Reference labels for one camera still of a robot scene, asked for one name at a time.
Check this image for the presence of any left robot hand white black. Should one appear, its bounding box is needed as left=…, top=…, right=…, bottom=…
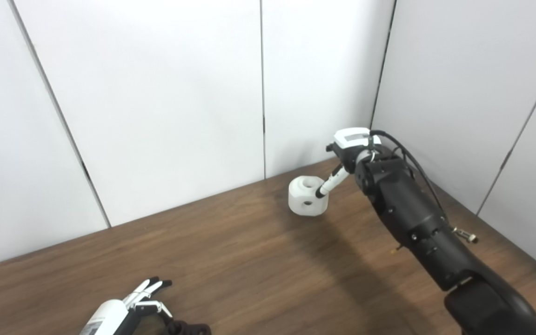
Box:
left=80, top=277, right=174, bottom=335

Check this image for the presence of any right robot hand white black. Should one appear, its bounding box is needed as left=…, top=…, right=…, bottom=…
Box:
left=315, top=127, right=383, bottom=200

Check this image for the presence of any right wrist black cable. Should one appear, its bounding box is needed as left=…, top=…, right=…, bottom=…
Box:
left=368, top=130, right=479, bottom=244

